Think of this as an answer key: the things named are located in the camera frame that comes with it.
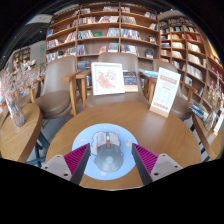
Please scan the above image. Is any round wooden side table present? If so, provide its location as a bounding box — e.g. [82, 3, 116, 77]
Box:
[191, 111, 224, 160]
[0, 102, 44, 164]

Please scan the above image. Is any small white standing sign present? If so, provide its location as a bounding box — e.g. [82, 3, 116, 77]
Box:
[213, 109, 224, 136]

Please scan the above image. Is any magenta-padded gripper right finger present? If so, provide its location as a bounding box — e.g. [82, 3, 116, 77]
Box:
[131, 143, 184, 187]

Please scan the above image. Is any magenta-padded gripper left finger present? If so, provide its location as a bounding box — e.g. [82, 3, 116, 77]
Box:
[40, 143, 92, 186]

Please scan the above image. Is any wide wooden bookshelf with books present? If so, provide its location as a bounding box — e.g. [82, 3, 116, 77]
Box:
[44, 2, 160, 69]

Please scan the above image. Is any white framed flower picture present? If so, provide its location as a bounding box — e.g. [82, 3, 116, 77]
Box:
[90, 61, 126, 97]

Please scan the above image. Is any dark covered book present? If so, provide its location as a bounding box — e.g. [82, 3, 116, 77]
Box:
[122, 70, 139, 93]

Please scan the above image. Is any light blue booklet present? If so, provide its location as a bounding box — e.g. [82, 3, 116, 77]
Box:
[139, 68, 159, 79]

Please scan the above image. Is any brown padded wooden armchair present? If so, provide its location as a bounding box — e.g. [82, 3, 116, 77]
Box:
[28, 54, 83, 120]
[146, 58, 198, 122]
[75, 51, 158, 109]

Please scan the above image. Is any stack of books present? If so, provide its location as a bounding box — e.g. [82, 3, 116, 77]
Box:
[188, 99, 211, 121]

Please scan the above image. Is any grey computer mouse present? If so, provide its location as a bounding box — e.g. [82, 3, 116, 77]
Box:
[93, 131, 125, 174]

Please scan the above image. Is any glass vase with pink flowers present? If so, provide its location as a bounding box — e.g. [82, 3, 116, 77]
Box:
[0, 59, 39, 128]

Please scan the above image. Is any distant wooden bookshelf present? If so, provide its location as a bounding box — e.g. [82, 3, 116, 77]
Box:
[12, 46, 32, 71]

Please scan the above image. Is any glass vase with pale flowers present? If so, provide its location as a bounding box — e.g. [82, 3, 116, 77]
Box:
[203, 71, 224, 132]

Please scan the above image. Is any angled wooden bookshelf with books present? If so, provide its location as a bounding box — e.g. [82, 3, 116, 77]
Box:
[157, 13, 224, 101]

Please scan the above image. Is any round light blue mouse pad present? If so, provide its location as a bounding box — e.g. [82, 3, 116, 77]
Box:
[71, 123, 139, 181]

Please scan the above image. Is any white sign on wooden stand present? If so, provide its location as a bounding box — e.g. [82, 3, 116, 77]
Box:
[149, 66, 182, 119]

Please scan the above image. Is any white hanging ceiling panel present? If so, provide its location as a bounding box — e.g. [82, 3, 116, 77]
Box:
[26, 13, 54, 25]

